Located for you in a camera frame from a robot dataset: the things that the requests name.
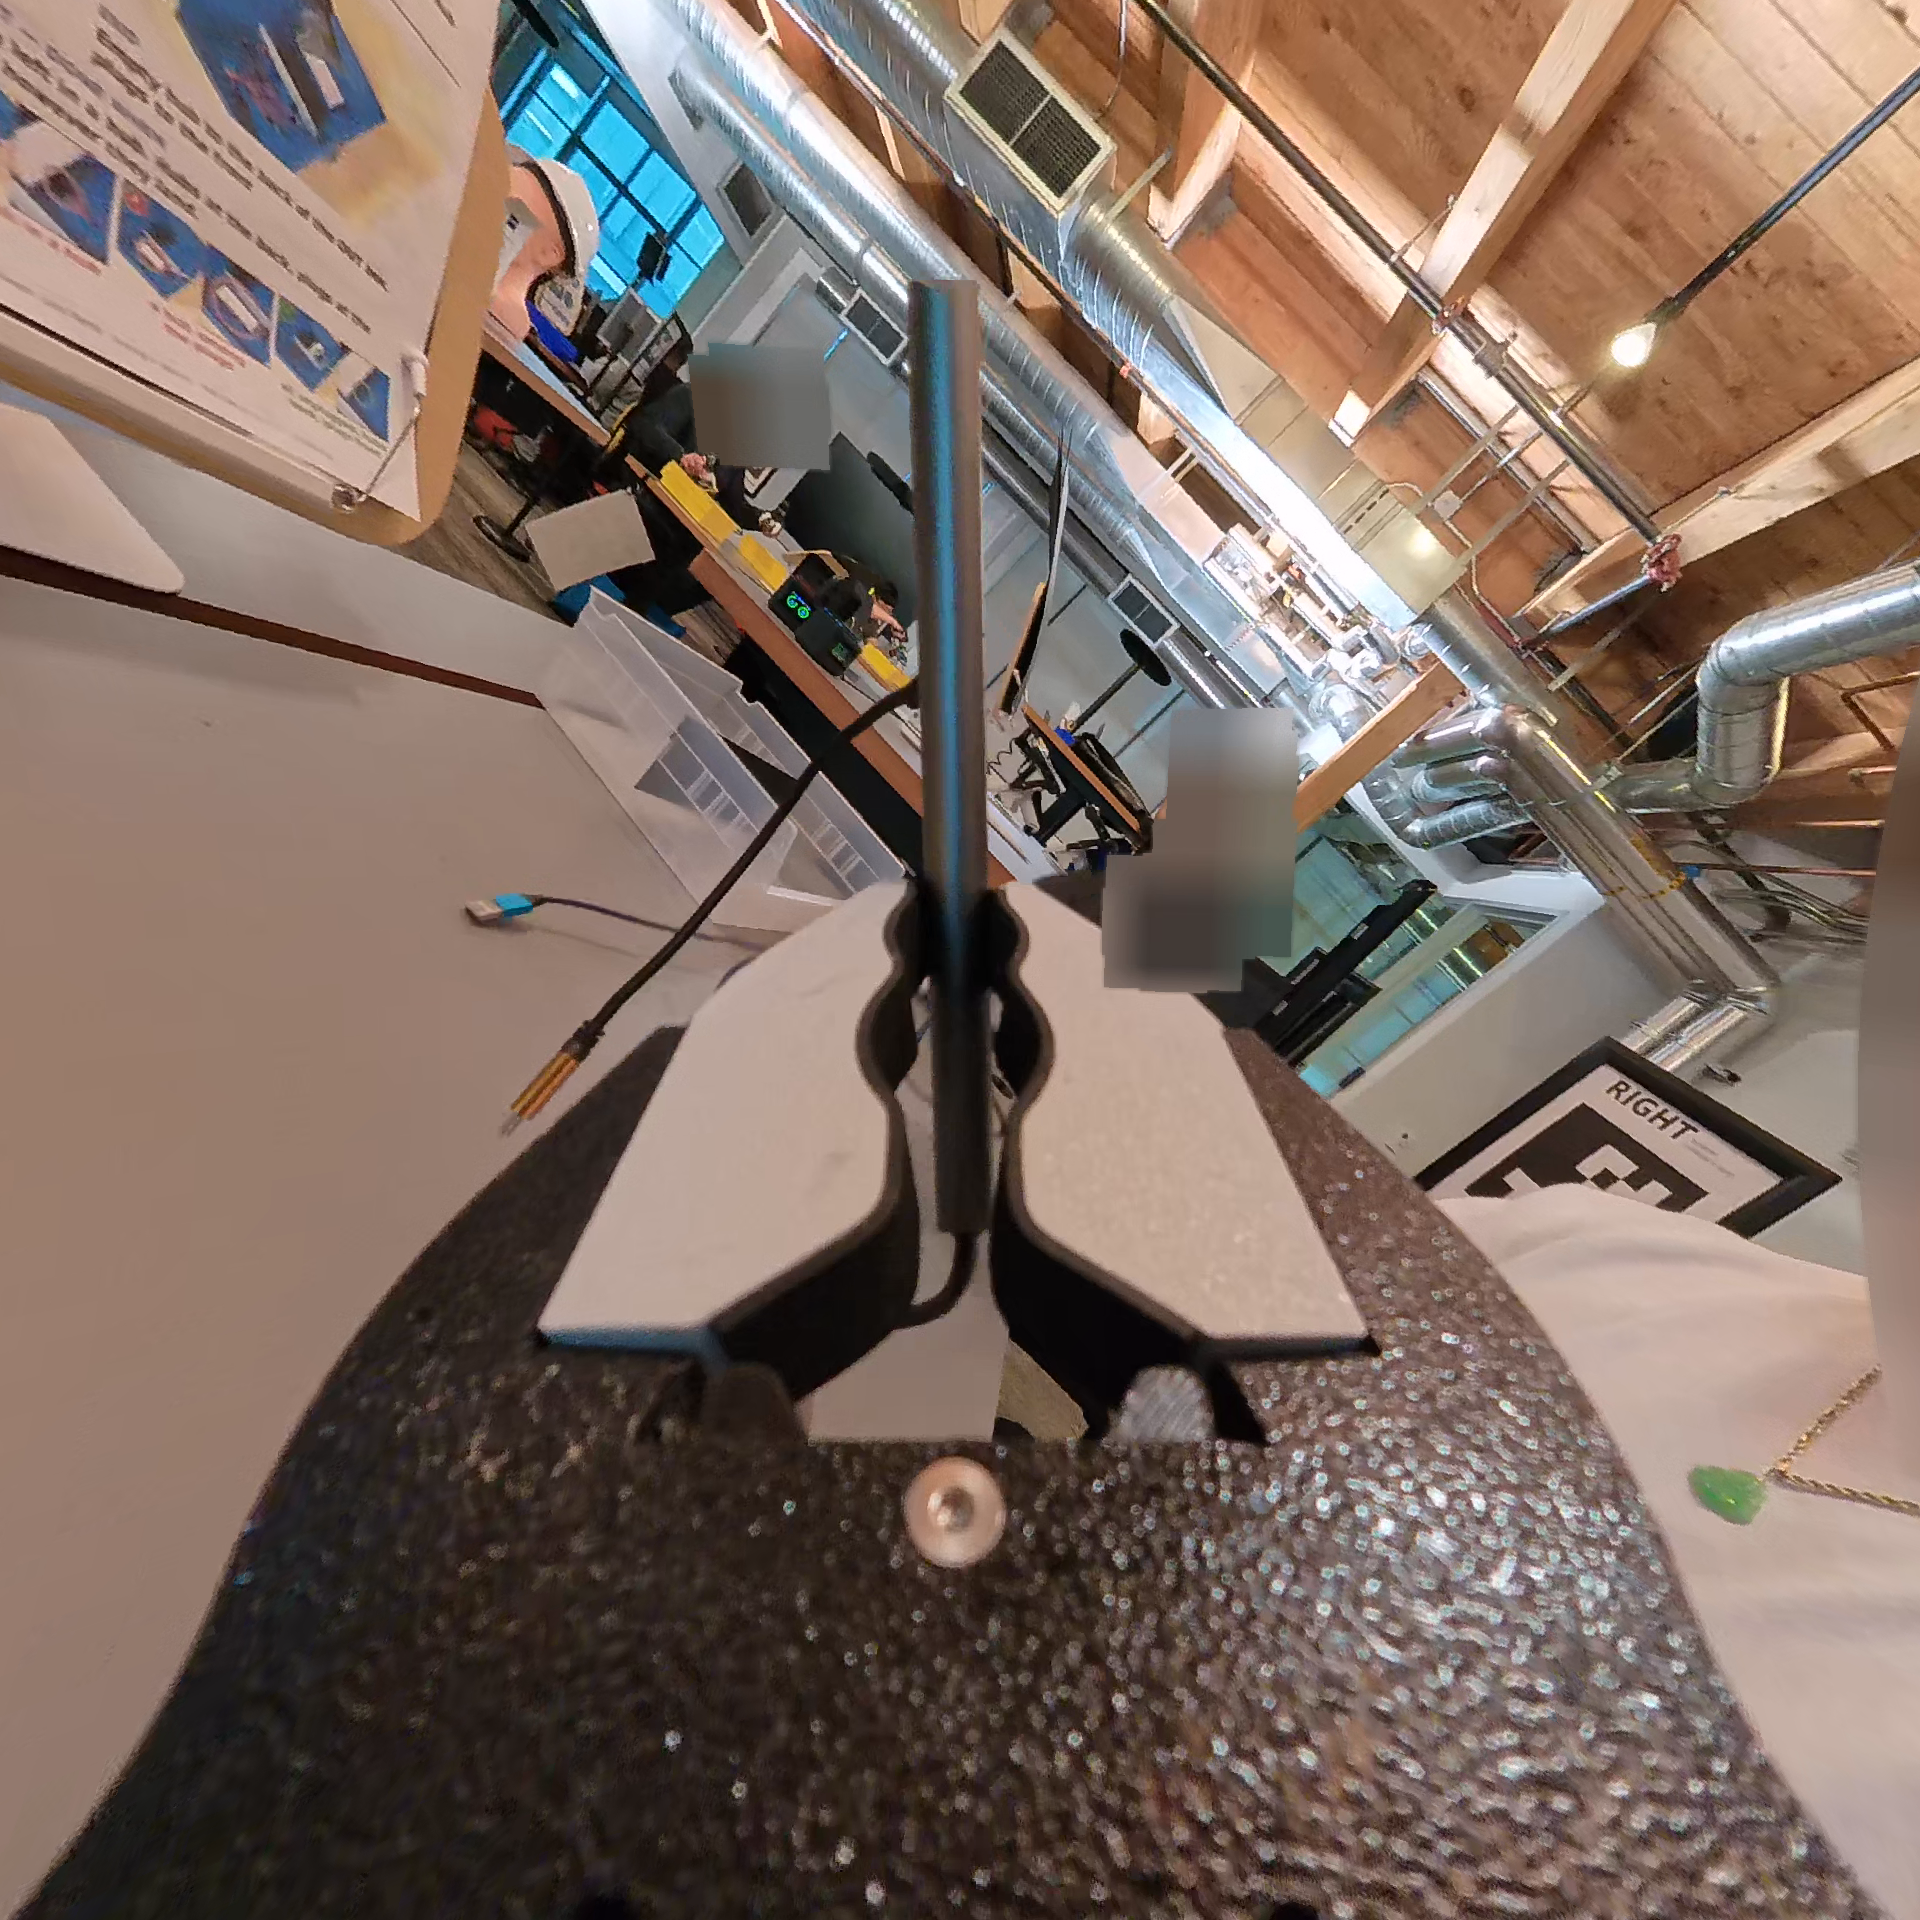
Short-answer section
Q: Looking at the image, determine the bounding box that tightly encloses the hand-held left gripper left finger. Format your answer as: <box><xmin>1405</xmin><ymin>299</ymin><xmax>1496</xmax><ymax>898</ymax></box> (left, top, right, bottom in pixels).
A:
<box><xmin>542</xmin><ymin>887</ymin><xmax>916</xmax><ymax>1359</ymax></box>

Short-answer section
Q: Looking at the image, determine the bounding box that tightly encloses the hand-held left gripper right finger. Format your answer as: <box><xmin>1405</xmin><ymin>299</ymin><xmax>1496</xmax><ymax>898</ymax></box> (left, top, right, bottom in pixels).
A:
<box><xmin>992</xmin><ymin>891</ymin><xmax>1375</xmax><ymax>1367</ymax></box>

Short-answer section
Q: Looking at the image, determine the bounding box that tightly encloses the thin black cable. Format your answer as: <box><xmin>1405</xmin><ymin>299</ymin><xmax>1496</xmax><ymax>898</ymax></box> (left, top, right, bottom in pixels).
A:
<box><xmin>495</xmin><ymin>676</ymin><xmax>916</xmax><ymax>1137</ymax></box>

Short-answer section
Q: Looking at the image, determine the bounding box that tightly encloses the blue braided usb cable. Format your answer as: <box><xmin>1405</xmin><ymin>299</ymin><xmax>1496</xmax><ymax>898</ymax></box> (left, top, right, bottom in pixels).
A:
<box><xmin>465</xmin><ymin>891</ymin><xmax>777</xmax><ymax>952</ymax></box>

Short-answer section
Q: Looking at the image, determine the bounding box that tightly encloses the clear plastic bin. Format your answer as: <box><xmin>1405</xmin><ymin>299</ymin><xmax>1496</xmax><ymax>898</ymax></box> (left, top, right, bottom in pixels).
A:
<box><xmin>542</xmin><ymin>585</ymin><xmax>907</xmax><ymax>907</ymax></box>

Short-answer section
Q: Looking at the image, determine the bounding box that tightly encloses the black white marker tag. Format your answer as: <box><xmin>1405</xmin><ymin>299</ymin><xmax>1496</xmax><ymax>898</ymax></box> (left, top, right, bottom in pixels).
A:
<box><xmin>1416</xmin><ymin>1044</ymin><xmax>1840</xmax><ymax>1239</ymax></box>

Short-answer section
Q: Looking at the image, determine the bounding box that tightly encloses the black device with green screen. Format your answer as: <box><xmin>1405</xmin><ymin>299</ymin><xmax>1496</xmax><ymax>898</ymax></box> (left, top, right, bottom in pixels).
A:
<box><xmin>772</xmin><ymin>564</ymin><xmax>877</xmax><ymax>674</ymax></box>

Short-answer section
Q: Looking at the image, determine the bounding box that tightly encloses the person in white shirt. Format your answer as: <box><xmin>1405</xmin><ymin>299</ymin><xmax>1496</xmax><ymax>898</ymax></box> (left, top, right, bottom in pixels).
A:
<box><xmin>1436</xmin><ymin>1187</ymin><xmax>1920</xmax><ymax>1920</ymax></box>

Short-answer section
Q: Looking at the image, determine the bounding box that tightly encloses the white hard hat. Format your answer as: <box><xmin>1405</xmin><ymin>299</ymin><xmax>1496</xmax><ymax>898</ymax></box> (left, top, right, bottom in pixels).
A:
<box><xmin>511</xmin><ymin>151</ymin><xmax>601</xmax><ymax>266</ymax></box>

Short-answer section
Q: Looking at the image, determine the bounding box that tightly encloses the illustrated instruction board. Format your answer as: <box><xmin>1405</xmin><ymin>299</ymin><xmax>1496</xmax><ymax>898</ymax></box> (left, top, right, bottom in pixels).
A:
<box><xmin>0</xmin><ymin>0</ymin><xmax>511</xmax><ymax>548</ymax></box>

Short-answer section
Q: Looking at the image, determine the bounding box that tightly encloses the gold necklace green pendant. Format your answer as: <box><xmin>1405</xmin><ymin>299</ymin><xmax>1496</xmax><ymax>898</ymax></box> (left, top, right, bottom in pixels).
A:
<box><xmin>1689</xmin><ymin>1367</ymin><xmax>1920</xmax><ymax>1523</ymax></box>

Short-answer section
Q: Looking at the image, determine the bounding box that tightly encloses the silver ventilation duct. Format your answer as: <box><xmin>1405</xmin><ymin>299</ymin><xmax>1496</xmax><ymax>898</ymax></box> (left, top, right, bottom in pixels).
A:
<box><xmin>677</xmin><ymin>0</ymin><xmax>1787</xmax><ymax>1038</ymax></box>
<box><xmin>1621</xmin><ymin>571</ymin><xmax>1920</xmax><ymax>819</ymax></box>

